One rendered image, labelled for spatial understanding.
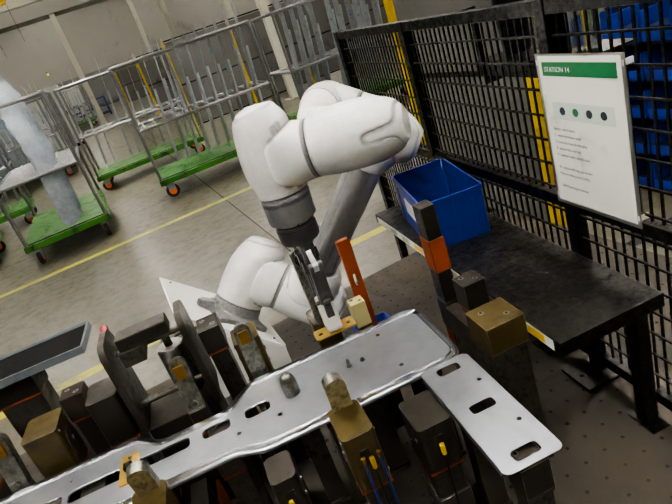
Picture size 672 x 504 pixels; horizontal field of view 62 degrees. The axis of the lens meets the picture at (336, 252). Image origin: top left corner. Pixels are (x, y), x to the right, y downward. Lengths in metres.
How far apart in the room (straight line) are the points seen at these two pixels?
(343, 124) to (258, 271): 0.92
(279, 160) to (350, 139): 0.12
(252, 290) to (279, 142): 0.89
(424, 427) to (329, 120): 0.54
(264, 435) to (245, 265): 0.76
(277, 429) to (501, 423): 0.41
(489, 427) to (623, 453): 0.42
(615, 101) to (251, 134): 0.60
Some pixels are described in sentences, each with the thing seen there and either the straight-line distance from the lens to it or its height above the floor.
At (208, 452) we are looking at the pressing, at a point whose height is 1.00.
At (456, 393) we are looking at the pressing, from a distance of 1.03.
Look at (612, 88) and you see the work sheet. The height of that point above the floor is 1.40.
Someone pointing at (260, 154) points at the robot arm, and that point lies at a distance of 0.93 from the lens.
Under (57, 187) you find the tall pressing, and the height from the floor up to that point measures 0.74.
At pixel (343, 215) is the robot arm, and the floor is 1.13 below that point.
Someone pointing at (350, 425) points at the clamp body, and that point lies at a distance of 0.96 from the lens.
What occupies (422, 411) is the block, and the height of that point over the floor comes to 0.98.
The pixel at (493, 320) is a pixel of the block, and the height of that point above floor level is 1.06.
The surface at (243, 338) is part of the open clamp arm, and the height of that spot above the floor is 1.08.
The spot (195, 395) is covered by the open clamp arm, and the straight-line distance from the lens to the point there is 1.27.
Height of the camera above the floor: 1.66
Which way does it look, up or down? 23 degrees down
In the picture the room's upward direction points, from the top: 19 degrees counter-clockwise
